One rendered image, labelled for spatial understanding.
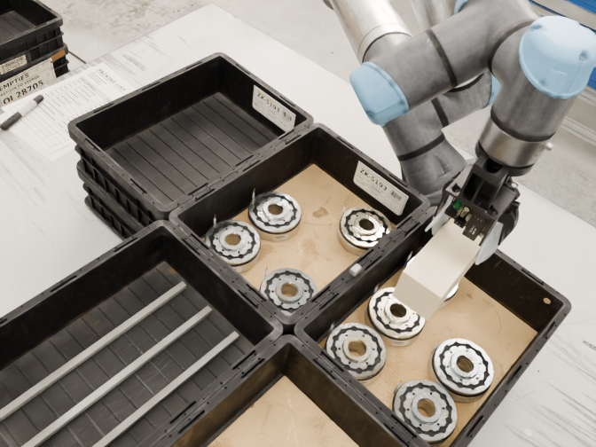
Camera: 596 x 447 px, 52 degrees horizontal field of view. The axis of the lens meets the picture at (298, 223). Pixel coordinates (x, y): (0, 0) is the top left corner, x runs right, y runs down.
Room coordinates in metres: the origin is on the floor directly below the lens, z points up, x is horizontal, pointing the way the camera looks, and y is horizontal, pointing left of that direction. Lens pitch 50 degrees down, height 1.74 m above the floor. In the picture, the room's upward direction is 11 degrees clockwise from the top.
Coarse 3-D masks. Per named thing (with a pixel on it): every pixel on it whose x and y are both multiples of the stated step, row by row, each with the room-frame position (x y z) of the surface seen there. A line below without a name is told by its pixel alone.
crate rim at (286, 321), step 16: (320, 128) 0.95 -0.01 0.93; (288, 144) 0.89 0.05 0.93; (256, 160) 0.83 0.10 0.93; (368, 160) 0.89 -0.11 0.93; (240, 176) 0.78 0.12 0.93; (208, 192) 0.73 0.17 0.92; (416, 192) 0.82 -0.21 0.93; (176, 208) 0.67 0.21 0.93; (416, 208) 0.78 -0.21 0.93; (176, 224) 0.63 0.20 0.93; (400, 224) 0.73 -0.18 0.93; (192, 240) 0.61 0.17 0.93; (384, 240) 0.69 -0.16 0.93; (208, 256) 0.58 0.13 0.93; (368, 256) 0.65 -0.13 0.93; (272, 304) 0.52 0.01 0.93; (304, 304) 0.53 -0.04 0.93; (288, 320) 0.49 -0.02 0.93
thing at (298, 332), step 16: (432, 208) 0.79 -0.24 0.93; (416, 224) 0.76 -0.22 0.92; (400, 240) 0.70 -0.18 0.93; (384, 256) 0.65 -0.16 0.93; (496, 256) 0.71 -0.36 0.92; (368, 272) 0.62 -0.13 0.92; (528, 272) 0.68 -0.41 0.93; (336, 288) 0.57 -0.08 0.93; (544, 288) 0.66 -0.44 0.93; (320, 304) 0.53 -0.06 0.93; (304, 320) 0.50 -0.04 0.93; (560, 320) 0.60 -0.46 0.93; (304, 336) 0.47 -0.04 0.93; (544, 336) 0.57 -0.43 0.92; (320, 352) 0.45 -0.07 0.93; (528, 352) 0.52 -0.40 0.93; (336, 368) 0.43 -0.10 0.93; (352, 384) 0.41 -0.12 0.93; (512, 384) 0.46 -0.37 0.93; (368, 400) 0.39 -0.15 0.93; (496, 400) 0.43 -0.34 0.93; (384, 416) 0.37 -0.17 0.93; (480, 416) 0.40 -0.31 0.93; (464, 432) 0.37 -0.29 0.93
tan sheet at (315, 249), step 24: (312, 168) 0.94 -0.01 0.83; (288, 192) 0.85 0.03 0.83; (312, 192) 0.86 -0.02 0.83; (336, 192) 0.88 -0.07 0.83; (240, 216) 0.76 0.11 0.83; (312, 216) 0.80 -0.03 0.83; (336, 216) 0.81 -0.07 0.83; (264, 240) 0.72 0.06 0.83; (288, 240) 0.73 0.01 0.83; (312, 240) 0.74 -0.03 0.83; (336, 240) 0.75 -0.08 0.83; (264, 264) 0.66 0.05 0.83; (288, 264) 0.67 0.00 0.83; (312, 264) 0.68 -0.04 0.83; (336, 264) 0.69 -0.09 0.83
